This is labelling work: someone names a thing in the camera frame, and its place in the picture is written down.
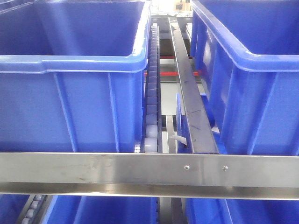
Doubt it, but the blue bin upper right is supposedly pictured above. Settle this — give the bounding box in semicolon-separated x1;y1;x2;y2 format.
191;0;299;155

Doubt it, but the blue bin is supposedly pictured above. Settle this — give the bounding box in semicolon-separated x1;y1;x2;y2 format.
0;0;150;153
191;0;299;155

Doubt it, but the white roller conveyor track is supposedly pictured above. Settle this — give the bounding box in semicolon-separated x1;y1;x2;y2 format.
143;23;158;154

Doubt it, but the right metal shelf rack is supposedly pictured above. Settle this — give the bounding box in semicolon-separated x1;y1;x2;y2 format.
0;18;299;223

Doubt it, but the blue bin upper left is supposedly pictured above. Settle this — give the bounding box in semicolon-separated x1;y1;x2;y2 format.
0;0;150;153

